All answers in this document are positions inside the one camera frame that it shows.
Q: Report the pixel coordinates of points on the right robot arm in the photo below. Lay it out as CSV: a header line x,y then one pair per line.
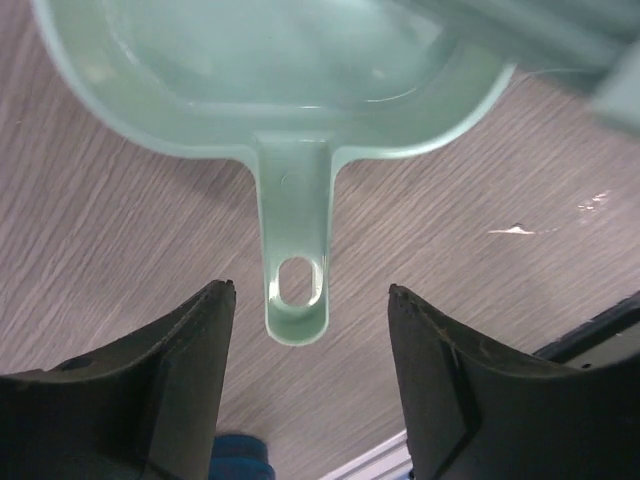
x,y
608,338

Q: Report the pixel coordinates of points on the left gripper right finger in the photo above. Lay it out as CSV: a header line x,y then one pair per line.
x,y
475,408

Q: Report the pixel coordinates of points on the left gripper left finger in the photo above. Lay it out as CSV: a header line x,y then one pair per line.
x,y
142,407

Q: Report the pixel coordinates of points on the blue object below table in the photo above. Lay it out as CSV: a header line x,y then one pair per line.
x,y
240,457

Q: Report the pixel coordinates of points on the green dustpan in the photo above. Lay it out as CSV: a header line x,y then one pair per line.
x,y
295,90

